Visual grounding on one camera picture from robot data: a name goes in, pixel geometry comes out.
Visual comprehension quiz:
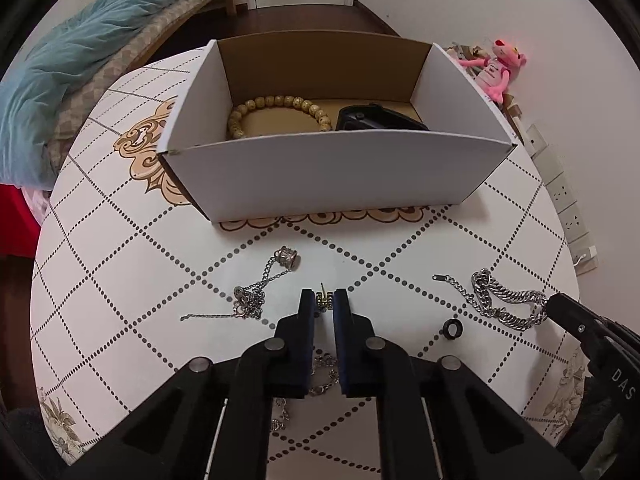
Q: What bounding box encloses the white power strip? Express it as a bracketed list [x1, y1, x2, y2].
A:
[519, 124, 599, 277]

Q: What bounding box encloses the white cardboard box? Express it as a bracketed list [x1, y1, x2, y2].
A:
[156, 30, 518, 224]

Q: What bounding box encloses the black plastic item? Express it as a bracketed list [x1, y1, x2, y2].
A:
[334, 102, 431, 133]

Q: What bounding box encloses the chunky silver chain bracelet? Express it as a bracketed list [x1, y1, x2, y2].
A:
[433, 268, 551, 331]

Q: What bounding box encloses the wooden bead bracelet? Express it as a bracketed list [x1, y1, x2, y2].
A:
[226, 94, 335, 141]

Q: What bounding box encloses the pink plush toy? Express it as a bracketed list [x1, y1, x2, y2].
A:
[457, 37, 530, 106]

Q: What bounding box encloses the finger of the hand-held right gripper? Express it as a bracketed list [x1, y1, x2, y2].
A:
[547, 292, 640, 362]

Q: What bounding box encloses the thin silver chain bracelet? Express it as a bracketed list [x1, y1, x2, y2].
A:
[270, 354, 341, 431]

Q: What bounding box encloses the red cloth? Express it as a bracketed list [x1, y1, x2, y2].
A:
[0, 182, 44, 257]

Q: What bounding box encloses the silver necklace with barrel pendant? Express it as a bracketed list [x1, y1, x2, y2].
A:
[180, 245, 301, 322]

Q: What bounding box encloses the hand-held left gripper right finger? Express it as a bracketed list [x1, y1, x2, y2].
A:
[333, 288, 584, 480]

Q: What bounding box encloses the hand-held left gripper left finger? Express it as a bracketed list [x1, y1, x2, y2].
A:
[60, 288, 316, 480]

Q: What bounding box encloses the light blue blanket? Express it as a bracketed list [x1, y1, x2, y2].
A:
[0, 0, 214, 189]

